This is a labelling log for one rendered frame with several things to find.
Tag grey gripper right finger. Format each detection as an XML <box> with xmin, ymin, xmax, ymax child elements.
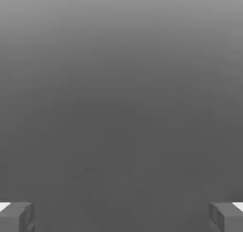
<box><xmin>208</xmin><ymin>201</ymin><xmax>243</xmax><ymax>232</ymax></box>

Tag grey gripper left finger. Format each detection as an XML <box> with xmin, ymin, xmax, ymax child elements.
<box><xmin>0</xmin><ymin>201</ymin><xmax>36</xmax><ymax>232</ymax></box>

